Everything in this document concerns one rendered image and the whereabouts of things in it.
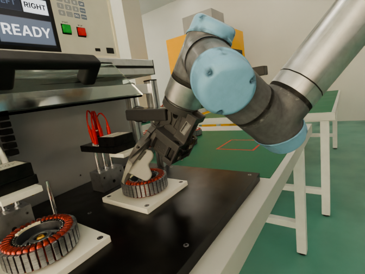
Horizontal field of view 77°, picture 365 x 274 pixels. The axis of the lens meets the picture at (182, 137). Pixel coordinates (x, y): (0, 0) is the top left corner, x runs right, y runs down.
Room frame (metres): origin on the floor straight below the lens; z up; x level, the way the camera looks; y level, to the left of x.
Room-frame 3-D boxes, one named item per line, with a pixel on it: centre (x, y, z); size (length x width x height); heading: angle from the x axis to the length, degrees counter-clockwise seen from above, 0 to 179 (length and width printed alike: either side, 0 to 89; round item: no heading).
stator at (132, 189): (0.54, 0.11, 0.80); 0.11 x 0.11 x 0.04
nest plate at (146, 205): (0.54, 0.11, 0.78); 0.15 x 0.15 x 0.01; 54
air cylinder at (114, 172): (0.62, 0.22, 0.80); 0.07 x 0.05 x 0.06; 144
